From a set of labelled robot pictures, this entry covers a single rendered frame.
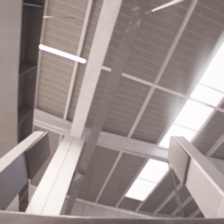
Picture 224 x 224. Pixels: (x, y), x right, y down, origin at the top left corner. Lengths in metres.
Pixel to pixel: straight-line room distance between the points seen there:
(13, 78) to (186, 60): 7.02
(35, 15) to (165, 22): 5.57
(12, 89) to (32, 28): 0.97
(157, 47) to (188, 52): 1.45
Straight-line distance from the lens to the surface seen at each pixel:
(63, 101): 8.72
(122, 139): 9.01
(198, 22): 8.01
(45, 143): 0.17
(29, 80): 3.19
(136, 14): 4.04
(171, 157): 0.17
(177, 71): 8.13
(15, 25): 2.37
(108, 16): 5.61
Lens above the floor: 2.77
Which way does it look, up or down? 60 degrees up
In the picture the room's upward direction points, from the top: 9 degrees clockwise
